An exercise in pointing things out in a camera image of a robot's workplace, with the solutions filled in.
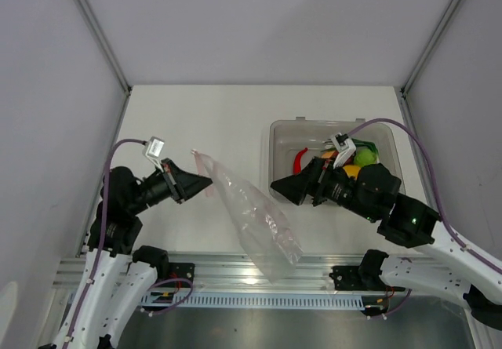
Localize yellow lemon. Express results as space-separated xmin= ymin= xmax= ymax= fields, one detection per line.
xmin=343 ymin=164 xmax=362 ymax=180

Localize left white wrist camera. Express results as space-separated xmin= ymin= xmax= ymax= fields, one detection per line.
xmin=143 ymin=136 xmax=165 ymax=170

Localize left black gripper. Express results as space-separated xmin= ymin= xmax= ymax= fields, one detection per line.
xmin=129 ymin=157 xmax=213 ymax=214

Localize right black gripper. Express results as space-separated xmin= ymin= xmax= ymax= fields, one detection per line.
xmin=269 ymin=156 xmax=377 ymax=221

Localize right aluminium frame post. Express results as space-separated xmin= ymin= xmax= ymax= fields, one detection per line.
xmin=398 ymin=0 xmax=482 ymax=95

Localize grey translucent plastic bin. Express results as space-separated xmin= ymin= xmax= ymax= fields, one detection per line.
xmin=269 ymin=120 xmax=405 ymax=219

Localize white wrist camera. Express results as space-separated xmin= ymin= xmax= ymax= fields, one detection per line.
xmin=143 ymin=136 xmax=165 ymax=170
xmin=329 ymin=133 xmax=356 ymax=169

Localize clear zip top bag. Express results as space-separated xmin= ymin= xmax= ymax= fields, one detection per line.
xmin=191 ymin=150 xmax=304 ymax=283

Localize red chili pepper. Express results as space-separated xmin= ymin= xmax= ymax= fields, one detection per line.
xmin=293 ymin=147 xmax=308 ymax=175

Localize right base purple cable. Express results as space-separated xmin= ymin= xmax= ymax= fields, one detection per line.
xmin=362 ymin=285 xmax=415 ymax=323

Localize aluminium frame post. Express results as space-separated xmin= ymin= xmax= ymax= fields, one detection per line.
xmin=398 ymin=0 xmax=482 ymax=95
xmin=60 ymin=0 xmax=132 ymax=95

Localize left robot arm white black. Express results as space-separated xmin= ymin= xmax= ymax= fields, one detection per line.
xmin=46 ymin=158 xmax=213 ymax=348

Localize green round vegetable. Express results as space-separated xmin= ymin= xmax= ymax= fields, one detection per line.
xmin=354 ymin=147 xmax=379 ymax=168

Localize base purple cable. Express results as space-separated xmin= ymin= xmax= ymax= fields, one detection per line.
xmin=362 ymin=285 xmax=415 ymax=323
xmin=139 ymin=276 xmax=196 ymax=318

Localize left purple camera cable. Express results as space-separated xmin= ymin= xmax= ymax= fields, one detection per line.
xmin=66 ymin=138 xmax=148 ymax=344

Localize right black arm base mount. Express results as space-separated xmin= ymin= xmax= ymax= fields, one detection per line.
xmin=329 ymin=265 xmax=405 ymax=292

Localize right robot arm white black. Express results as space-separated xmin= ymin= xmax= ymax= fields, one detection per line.
xmin=271 ymin=158 xmax=501 ymax=329

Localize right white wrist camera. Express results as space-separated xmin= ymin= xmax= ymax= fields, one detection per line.
xmin=329 ymin=133 xmax=356 ymax=169

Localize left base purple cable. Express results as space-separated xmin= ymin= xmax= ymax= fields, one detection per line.
xmin=139 ymin=276 xmax=196 ymax=318

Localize green onion stalks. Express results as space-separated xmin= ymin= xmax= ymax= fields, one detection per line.
xmin=322 ymin=138 xmax=379 ymax=155

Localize left aluminium frame post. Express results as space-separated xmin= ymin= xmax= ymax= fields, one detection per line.
xmin=60 ymin=0 xmax=132 ymax=95

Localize aluminium rail beam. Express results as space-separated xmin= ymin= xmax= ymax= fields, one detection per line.
xmin=53 ymin=251 xmax=444 ymax=290

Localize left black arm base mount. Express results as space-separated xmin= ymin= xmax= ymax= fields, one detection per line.
xmin=168 ymin=263 xmax=195 ymax=292

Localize white slotted cable duct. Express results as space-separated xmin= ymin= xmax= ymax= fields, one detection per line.
xmin=135 ymin=292 xmax=364 ymax=311

